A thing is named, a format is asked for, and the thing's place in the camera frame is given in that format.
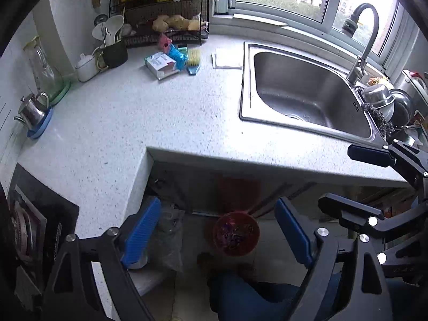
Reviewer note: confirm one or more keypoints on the white rice paddle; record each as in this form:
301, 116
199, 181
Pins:
115, 26

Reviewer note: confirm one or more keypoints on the steel faucet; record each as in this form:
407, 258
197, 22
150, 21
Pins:
364, 45

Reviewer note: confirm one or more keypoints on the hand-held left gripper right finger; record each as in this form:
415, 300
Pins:
294, 232

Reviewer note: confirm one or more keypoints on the light blue wrapper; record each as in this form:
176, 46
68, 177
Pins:
177, 57

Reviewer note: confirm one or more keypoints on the green tray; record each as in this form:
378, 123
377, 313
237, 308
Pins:
62, 92

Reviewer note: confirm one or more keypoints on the white kettle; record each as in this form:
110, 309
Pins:
416, 82

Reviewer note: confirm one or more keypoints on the pink wrapper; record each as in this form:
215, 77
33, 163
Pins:
164, 42

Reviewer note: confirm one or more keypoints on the stainless steel sink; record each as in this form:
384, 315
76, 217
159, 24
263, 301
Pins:
311, 83

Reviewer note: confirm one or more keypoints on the clear plastic bag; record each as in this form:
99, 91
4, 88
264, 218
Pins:
170, 237

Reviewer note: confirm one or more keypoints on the black gas stove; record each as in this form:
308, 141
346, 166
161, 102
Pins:
50, 214

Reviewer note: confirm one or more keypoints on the white ladle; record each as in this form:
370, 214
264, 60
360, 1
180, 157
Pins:
98, 33

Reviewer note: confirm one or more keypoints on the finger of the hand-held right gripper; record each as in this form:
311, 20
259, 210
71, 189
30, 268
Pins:
347, 209
367, 153

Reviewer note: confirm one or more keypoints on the white medicine box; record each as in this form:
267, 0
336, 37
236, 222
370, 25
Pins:
160, 63

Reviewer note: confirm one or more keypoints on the black steel wool scrubber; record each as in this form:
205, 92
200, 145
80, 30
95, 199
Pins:
379, 120

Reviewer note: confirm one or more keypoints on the window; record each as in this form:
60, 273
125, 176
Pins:
329, 0

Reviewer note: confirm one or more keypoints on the round dark wall hook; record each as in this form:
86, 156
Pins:
99, 18

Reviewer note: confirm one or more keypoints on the glass pitcher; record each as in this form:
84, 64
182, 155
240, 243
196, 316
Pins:
43, 73

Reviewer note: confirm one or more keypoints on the steel teapot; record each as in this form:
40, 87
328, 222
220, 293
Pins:
31, 110

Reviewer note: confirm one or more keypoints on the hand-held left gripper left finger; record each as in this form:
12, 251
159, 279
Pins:
142, 230

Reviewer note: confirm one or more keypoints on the red waste bin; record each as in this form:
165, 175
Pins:
235, 234

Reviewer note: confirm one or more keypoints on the blue coaster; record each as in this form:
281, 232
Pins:
42, 126

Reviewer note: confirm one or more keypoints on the dark green mug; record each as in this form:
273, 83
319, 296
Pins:
115, 55

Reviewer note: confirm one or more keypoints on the garlic bulb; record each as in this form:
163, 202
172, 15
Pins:
203, 25

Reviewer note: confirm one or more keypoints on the white sugar jar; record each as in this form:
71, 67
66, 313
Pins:
86, 67

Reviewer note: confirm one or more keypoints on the steel bowl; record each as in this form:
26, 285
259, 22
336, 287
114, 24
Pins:
378, 95

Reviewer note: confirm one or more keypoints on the yellow bristle scrub brush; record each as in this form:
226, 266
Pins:
194, 58

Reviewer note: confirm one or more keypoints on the small ginger root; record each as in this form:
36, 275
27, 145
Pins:
160, 22

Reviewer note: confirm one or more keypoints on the yellow food scraps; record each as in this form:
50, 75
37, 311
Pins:
378, 81

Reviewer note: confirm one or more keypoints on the red dried food bag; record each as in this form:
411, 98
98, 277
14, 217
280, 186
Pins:
143, 25

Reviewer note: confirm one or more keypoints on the large ginger root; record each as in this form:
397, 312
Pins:
182, 22

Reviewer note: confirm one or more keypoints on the steel chopsticks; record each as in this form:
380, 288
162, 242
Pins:
105, 37

